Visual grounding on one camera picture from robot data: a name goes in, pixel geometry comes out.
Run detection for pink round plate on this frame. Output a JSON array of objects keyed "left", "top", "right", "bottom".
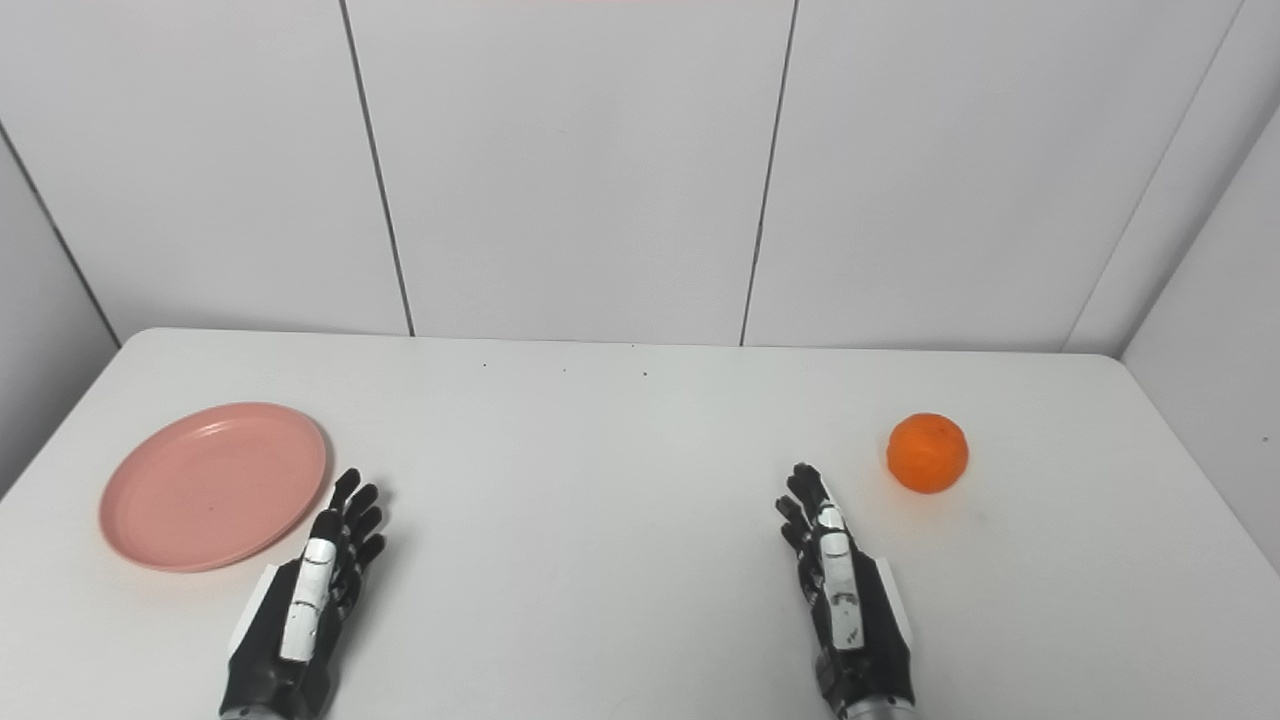
[{"left": 98, "top": 402, "right": 329, "bottom": 574}]

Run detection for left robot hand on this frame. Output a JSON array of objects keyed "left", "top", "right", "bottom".
[{"left": 219, "top": 467, "right": 387, "bottom": 720}]

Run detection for orange fruit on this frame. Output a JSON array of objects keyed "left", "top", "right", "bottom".
[{"left": 886, "top": 412, "right": 970, "bottom": 495}]

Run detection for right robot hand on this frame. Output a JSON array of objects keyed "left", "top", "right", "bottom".
[{"left": 775, "top": 462, "right": 918, "bottom": 720}]

